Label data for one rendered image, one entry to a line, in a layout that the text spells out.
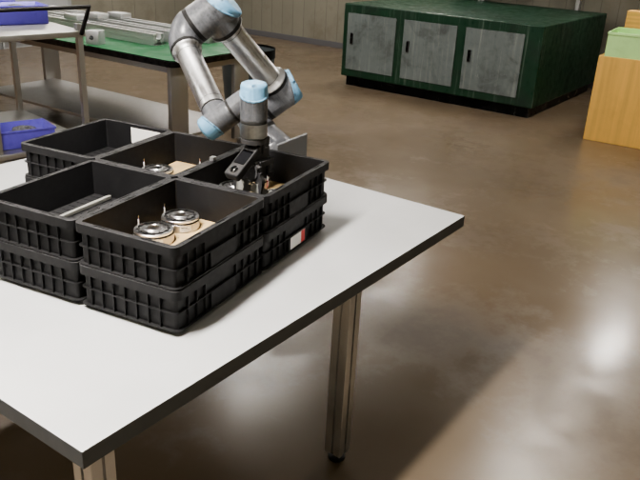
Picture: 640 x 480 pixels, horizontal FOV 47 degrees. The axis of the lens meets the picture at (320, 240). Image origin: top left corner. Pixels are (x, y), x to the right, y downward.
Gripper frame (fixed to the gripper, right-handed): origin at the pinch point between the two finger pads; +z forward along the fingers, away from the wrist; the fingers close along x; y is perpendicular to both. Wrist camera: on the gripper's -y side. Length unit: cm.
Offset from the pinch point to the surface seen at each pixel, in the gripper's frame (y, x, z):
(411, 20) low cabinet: 538, 212, 8
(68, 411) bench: -81, -18, 15
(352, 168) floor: 288, 128, 85
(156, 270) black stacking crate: -47.1, -10.3, -0.6
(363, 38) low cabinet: 541, 268, 32
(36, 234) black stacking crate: -52, 25, -2
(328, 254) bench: 15.0, -18.6, 15.0
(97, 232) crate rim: -50, 5, -7
